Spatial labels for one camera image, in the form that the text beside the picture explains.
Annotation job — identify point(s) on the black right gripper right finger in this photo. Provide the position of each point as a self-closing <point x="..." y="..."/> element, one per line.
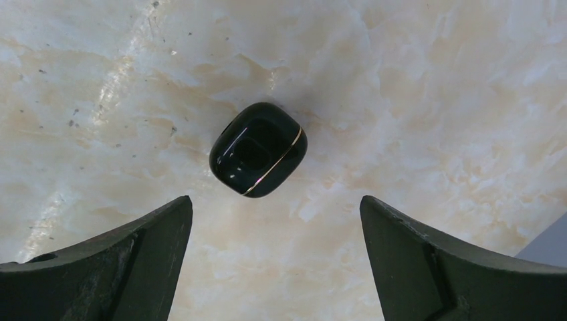
<point x="421" y="273"/>

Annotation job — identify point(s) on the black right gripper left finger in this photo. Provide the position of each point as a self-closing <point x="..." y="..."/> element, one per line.
<point x="128" y="273"/>

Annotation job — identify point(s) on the black earbud charging case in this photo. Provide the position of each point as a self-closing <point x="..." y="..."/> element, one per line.
<point x="258" y="150"/>

